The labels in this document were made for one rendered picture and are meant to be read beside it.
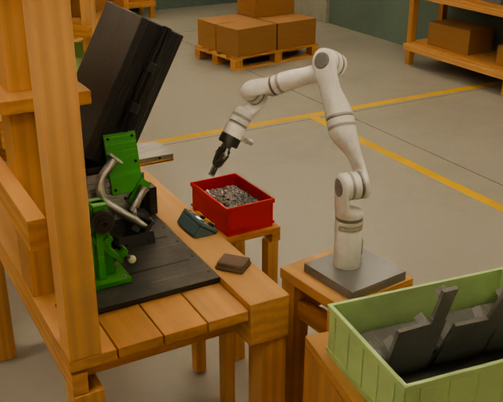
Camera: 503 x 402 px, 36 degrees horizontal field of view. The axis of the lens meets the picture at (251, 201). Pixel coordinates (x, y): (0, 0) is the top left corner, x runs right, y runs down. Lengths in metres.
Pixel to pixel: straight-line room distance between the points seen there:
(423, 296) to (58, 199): 1.12
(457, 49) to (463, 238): 3.94
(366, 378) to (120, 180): 1.11
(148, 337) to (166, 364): 1.41
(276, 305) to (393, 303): 0.35
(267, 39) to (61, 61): 7.03
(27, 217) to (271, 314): 0.80
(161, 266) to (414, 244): 2.49
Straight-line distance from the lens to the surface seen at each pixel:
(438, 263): 4.63
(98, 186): 2.67
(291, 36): 9.06
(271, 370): 2.56
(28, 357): 3.85
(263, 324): 2.43
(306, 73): 2.70
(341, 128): 2.53
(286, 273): 2.66
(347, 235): 2.56
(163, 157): 2.90
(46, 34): 1.87
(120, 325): 2.34
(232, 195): 3.17
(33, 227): 2.10
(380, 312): 2.37
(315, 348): 2.39
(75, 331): 2.17
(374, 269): 2.63
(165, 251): 2.69
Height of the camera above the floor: 2.14
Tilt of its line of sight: 24 degrees down
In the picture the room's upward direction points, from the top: straight up
